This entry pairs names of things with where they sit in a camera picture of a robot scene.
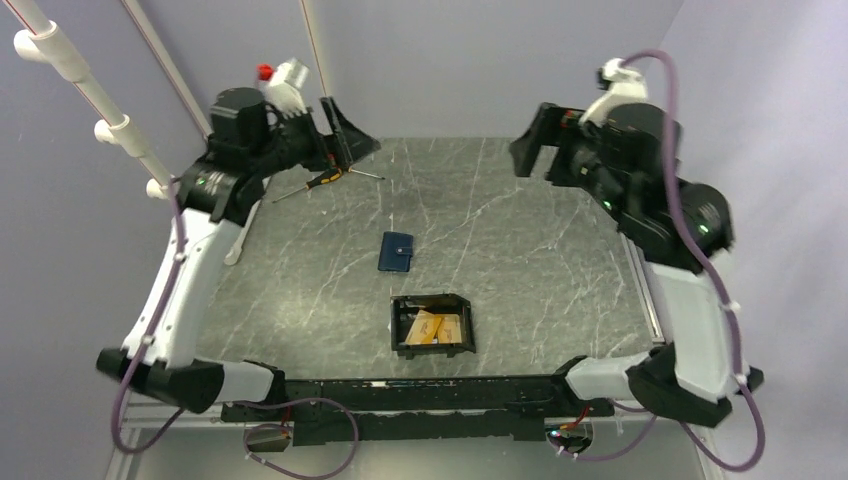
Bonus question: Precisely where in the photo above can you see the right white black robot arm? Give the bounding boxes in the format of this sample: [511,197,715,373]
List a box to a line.
[509,102,764,427]

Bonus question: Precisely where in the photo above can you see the white pvc pipe frame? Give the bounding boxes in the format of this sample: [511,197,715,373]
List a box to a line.
[0,0,352,268]

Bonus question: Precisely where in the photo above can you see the aluminium rail frame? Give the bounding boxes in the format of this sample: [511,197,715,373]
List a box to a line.
[121,142,709,480]

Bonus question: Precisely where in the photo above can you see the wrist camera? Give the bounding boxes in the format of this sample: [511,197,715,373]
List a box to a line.
[578,58,648,129]
[256,57,309,114]

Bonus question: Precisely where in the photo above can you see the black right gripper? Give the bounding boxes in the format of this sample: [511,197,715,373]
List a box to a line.
[509,100,634,222]

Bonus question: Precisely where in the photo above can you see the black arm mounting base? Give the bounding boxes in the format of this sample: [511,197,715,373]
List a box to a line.
[221,373,614,446]

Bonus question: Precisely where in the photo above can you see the black plastic card tray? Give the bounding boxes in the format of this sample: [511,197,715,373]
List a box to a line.
[389,293,477,360]

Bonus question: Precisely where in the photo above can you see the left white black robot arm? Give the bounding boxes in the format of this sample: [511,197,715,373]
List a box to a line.
[96,87,380,420]

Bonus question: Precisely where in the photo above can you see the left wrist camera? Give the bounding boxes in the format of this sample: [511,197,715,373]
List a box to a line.
[256,57,309,114]

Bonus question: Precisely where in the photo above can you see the yellow black screwdriver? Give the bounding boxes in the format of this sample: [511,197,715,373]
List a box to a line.
[345,168,386,180]
[272,168,344,203]

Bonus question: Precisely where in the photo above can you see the blue leather card holder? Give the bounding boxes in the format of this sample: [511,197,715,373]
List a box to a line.
[377,231,414,273]

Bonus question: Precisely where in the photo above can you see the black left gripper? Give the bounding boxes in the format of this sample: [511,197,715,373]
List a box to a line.
[249,95,380,179]

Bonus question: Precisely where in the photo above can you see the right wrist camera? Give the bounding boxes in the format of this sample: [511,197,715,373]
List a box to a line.
[578,58,648,129]

